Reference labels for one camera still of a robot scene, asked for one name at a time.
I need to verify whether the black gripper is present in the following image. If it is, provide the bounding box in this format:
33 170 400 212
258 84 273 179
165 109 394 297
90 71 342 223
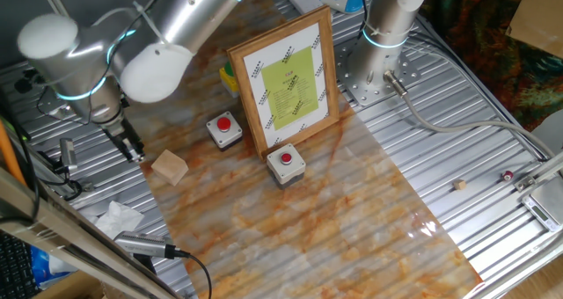
102 118 146 163

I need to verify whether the light wooden block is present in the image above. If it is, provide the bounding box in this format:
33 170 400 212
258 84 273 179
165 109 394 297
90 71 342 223
150 149 190 187

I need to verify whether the crumpled white tissue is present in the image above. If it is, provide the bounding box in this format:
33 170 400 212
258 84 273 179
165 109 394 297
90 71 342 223
81 200 146 241

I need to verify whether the red button grey box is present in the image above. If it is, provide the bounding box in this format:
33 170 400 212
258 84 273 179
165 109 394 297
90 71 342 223
205 110 244 152
265 142 307 189

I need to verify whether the green button yellow box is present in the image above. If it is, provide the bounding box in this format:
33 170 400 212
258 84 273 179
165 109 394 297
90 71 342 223
218 61 241 98

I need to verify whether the orange stick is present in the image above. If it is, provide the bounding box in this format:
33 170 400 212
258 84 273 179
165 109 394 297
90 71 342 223
0 120 26 186

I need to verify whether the blue tissue pack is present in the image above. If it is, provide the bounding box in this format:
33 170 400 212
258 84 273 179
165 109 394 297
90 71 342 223
29 244 74 289

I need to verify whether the brown cardboard box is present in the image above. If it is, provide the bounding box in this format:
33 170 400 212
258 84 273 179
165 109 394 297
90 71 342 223
33 270 109 299

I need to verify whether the black keyboard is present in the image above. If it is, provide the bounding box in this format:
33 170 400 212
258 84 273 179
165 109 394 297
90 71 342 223
0 230 41 299

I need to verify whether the orange marble pattern mat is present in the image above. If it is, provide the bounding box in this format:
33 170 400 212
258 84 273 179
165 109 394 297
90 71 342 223
83 0 484 299

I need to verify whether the colourful patterned cloth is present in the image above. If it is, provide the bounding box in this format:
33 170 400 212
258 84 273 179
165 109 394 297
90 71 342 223
420 0 563 132

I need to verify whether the silver digital scale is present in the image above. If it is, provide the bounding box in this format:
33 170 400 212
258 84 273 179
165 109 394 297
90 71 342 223
521 175 563 233

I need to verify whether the grey plastic cover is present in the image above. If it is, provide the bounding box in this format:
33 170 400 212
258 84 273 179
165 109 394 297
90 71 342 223
530 109 563 156

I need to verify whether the brown cardboard sheet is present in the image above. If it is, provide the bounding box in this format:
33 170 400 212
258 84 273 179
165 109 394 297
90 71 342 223
505 0 563 61

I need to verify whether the silver camera on mount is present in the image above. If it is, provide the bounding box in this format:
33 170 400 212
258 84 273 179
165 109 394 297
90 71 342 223
59 137 79 173

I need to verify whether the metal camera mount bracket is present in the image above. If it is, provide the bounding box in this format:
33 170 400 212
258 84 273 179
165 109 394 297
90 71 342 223
26 149 96 201

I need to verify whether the silver camera with bracket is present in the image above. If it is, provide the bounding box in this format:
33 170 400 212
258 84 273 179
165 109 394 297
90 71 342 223
113 230 191 261

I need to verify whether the aluminium frame beam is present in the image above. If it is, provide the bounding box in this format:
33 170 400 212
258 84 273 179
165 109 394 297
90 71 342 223
0 164 181 299

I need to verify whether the black wrapped cable connector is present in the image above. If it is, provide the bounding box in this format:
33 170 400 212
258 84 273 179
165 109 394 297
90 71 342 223
12 68 41 94

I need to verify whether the black camera cable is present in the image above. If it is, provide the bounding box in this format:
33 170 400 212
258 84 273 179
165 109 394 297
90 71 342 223
175 250 213 299

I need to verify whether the wooden picture frame stand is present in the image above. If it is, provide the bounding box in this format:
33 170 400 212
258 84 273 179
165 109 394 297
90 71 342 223
225 4 340 160

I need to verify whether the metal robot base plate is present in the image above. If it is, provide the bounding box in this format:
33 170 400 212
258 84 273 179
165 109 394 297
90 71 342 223
336 41 422 107

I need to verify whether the thick grey cable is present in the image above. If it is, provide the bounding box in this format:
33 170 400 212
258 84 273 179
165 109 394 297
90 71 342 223
382 69 558 159

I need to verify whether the black base cable bundle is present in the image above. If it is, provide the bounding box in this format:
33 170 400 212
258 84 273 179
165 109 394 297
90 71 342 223
358 0 373 32

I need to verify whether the aluminium rail bracket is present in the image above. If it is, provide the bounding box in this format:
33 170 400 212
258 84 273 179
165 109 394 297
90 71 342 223
513 151 563 193

